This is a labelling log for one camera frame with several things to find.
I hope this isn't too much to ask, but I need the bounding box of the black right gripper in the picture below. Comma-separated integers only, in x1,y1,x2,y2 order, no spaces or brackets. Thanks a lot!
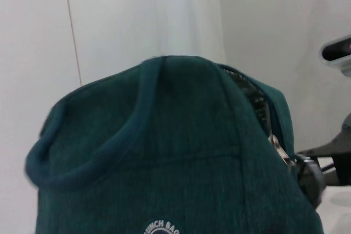
297,113,351,189

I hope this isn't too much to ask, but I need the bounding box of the dark teal fabric bag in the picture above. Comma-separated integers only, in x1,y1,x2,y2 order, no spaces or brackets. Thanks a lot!
24,55,326,234

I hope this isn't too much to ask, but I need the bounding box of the silver zipper pull ring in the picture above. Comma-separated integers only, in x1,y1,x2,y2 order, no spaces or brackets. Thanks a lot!
267,134,326,208

